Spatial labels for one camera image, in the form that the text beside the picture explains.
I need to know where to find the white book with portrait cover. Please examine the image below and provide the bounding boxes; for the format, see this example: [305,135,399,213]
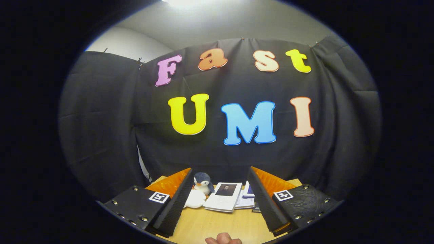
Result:
[203,182,243,213]

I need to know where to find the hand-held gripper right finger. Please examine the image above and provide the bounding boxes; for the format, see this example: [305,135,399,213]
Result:
[247,166,340,238]

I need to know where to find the thin white book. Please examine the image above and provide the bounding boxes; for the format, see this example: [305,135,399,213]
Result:
[235,190,255,209]

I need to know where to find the penguin plush toy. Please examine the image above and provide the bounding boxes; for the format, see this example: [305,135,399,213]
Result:
[184,172,215,208]

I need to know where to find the book with blue picture cover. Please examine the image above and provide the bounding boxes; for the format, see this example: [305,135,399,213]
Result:
[242,181,255,199]

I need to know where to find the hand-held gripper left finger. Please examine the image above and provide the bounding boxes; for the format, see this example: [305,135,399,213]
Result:
[103,167,195,238]

